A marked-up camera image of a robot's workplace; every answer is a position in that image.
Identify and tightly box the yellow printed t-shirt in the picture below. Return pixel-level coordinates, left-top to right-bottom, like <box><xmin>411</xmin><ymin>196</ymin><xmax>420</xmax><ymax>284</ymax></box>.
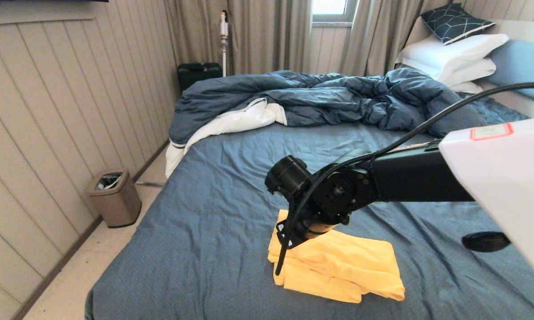
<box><xmin>268</xmin><ymin>209</ymin><xmax>406</xmax><ymax>304</ymax></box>

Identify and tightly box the grey-blue bed sheet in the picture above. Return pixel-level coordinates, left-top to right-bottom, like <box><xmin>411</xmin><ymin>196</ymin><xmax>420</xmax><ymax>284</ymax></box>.
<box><xmin>84</xmin><ymin>92</ymin><xmax>534</xmax><ymax>320</ymax></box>

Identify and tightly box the dark blue crumpled duvet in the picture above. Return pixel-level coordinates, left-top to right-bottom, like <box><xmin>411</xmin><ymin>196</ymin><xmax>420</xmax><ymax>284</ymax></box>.
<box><xmin>169</xmin><ymin>68</ymin><xmax>490</xmax><ymax>146</ymax></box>

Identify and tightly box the dark green hard case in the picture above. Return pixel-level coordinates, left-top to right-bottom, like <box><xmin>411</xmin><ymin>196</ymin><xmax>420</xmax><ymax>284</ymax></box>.
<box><xmin>177</xmin><ymin>63</ymin><xmax>223</xmax><ymax>93</ymax></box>

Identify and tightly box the brown trash bin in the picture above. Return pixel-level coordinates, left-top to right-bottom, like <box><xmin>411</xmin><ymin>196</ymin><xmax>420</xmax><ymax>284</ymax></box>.
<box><xmin>86</xmin><ymin>169</ymin><xmax>142</xmax><ymax>228</ymax></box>

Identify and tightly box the beige curtain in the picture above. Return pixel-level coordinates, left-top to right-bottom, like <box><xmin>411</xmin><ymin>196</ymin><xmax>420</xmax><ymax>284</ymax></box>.
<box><xmin>339</xmin><ymin>0</ymin><xmax>452</xmax><ymax>76</ymax></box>
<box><xmin>164</xmin><ymin>0</ymin><xmax>312</xmax><ymax>76</ymax></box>

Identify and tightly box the bin liner with trash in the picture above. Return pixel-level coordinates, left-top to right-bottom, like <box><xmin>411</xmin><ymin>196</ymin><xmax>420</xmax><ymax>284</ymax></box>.
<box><xmin>96</xmin><ymin>173</ymin><xmax>123</xmax><ymax>190</ymax></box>

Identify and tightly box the white stick vacuum cleaner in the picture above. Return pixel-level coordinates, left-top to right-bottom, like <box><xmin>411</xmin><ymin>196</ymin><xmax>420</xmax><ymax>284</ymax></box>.
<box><xmin>219</xmin><ymin>11</ymin><xmax>229</xmax><ymax>77</ymax></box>

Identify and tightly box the large white pillow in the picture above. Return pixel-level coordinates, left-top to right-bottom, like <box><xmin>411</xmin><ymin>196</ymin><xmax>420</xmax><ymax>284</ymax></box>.
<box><xmin>398</xmin><ymin>33</ymin><xmax>510</xmax><ymax>73</ymax></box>

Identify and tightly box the dark patterned cushion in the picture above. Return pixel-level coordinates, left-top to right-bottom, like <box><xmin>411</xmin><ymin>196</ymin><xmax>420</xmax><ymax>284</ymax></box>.
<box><xmin>420</xmin><ymin>3</ymin><xmax>495</xmax><ymax>45</ymax></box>

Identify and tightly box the blue headboard cushion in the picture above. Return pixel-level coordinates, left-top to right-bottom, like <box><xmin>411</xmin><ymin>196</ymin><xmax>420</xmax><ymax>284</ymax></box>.
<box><xmin>486</xmin><ymin>39</ymin><xmax>534</xmax><ymax>106</ymax></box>

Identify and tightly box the window with grey frame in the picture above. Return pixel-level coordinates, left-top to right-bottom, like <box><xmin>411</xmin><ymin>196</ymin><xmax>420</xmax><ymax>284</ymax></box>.
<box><xmin>311</xmin><ymin>0</ymin><xmax>358</xmax><ymax>27</ymax></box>

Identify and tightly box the beige headboard frame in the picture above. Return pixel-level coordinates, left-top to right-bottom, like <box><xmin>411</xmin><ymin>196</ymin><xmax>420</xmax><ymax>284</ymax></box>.
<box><xmin>395</xmin><ymin>17</ymin><xmax>534</xmax><ymax>120</ymax></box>

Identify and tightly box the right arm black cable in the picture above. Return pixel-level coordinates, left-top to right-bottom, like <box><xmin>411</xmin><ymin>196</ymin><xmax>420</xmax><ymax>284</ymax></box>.
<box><xmin>274</xmin><ymin>81</ymin><xmax>534</xmax><ymax>276</ymax></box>

